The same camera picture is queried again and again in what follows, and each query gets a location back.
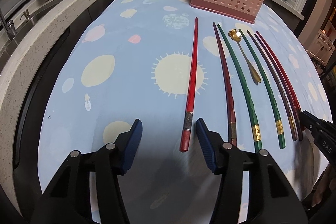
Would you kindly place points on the bright red chopstick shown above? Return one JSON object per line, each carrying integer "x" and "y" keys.
{"x": 188, "y": 120}

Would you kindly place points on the maroon chopstick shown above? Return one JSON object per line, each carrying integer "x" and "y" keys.
{"x": 293, "y": 101}

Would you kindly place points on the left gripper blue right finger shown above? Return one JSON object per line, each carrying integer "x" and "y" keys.
{"x": 211, "y": 143}

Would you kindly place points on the chrome faucet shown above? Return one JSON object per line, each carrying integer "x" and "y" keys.
{"x": 8, "y": 26}

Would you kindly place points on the blue patterned tablecloth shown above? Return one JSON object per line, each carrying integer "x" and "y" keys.
{"x": 133, "y": 62}

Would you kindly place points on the gold flower spoon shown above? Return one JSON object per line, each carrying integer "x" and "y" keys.
{"x": 237, "y": 37}

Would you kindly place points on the dark red chopstick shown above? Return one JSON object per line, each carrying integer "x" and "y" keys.
{"x": 231, "y": 117}

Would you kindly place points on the steel kitchen sink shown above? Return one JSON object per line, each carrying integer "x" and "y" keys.
{"x": 9, "y": 47}

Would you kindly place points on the green chopstick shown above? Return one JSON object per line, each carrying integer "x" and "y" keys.
{"x": 247, "y": 95}
{"x": 276, "y": 113}

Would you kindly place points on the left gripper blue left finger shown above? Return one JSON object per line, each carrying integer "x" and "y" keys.
{"x": 129, "y": 144}

